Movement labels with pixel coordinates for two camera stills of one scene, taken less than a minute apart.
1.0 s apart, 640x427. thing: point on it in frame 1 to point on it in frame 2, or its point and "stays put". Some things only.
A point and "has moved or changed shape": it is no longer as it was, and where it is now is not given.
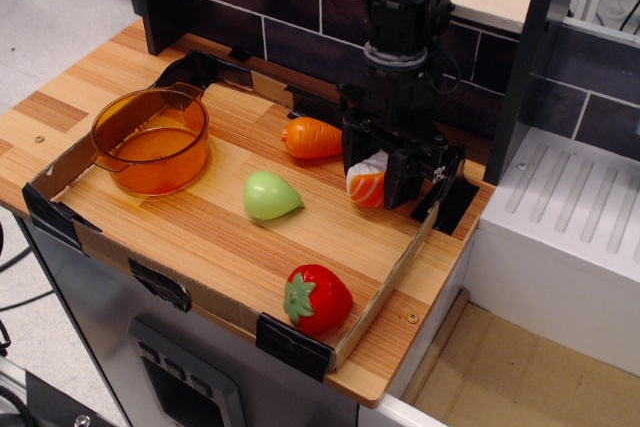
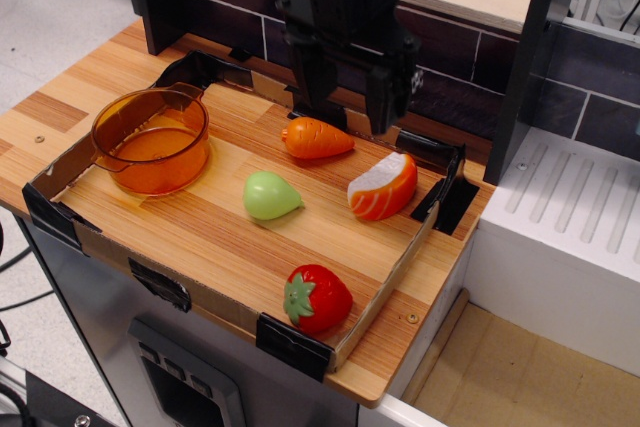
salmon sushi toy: x=366 y=180 has moved or changed shape
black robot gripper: x=385 y=112 to x=351 y=11
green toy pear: x=267 y=196 stays put
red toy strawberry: x=316 y=298 stays put
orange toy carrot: x=312 y=139 stays put
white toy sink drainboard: x=557 y=245 stays put
